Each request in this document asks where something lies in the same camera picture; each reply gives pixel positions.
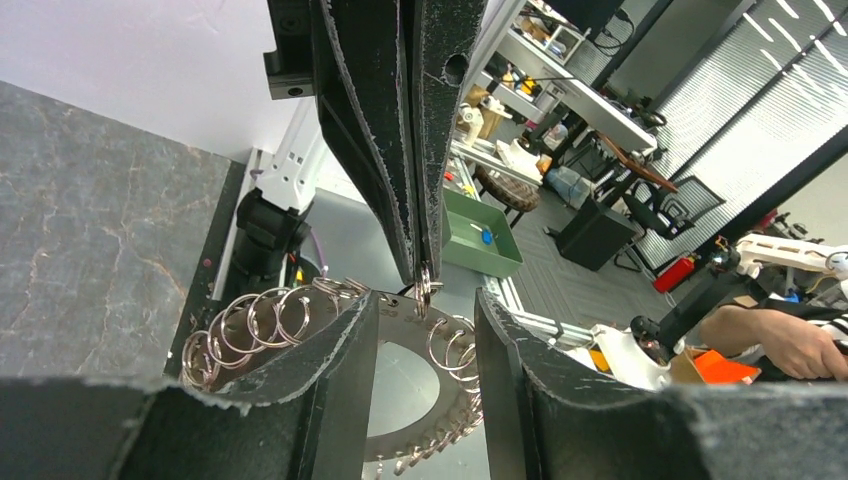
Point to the black office chair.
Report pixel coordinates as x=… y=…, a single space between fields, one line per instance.
x=668 y=214

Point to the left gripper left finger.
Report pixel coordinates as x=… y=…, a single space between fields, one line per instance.
x=302 y=415

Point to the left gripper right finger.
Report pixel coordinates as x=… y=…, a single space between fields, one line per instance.
x=546 y=416

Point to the green storage bin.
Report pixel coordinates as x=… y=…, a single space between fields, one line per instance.
x=478 y=237

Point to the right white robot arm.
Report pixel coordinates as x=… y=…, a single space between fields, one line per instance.
x=271 y=217

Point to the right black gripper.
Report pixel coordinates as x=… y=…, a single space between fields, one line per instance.
x=359 y=88

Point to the person in black t-shirt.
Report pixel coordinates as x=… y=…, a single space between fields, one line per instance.
x=799 y=348

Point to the red fire extinguisher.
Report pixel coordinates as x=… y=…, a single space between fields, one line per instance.
x=675 y=274

